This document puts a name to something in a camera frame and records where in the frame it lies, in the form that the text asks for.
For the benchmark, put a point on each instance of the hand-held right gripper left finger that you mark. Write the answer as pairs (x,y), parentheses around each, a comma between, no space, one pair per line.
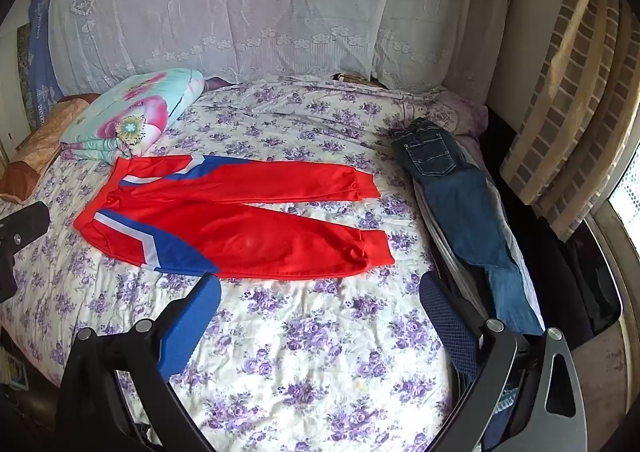
(189,319)

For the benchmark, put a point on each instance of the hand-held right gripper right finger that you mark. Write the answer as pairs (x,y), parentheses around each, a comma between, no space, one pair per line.
(447,319)

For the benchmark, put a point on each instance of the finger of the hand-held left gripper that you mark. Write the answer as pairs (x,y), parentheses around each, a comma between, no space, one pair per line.
(22,227)

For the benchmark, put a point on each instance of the red pants with blue stripes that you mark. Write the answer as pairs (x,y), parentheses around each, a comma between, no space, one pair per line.
(240,227)

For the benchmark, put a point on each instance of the brown satin pillow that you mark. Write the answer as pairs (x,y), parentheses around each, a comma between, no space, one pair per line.
(45,142)

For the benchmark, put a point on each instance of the pile of folded clothes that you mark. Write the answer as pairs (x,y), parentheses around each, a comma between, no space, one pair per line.
(426,232)

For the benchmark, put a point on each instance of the blue denim jeans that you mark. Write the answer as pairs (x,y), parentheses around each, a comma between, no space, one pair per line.
(462,212)

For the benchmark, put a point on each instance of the purple floral bed sheet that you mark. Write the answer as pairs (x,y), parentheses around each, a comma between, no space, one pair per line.
(310,357)

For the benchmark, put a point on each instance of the dark furniture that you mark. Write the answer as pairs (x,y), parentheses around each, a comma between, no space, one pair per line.
(595,277)

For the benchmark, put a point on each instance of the teal pink floral folded quilt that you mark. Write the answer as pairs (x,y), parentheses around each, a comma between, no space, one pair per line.
(135,112)

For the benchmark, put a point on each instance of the blue printed cloth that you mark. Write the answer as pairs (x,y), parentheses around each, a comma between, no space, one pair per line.
(42,57)

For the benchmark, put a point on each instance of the lavender pillow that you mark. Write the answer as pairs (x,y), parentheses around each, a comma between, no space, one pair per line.
(450,110)

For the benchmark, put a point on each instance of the brick pattern curtain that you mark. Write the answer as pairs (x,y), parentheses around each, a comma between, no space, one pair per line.
(565,107)

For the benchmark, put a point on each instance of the white lace bedding cover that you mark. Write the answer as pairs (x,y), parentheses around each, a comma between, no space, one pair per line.
(260,7)

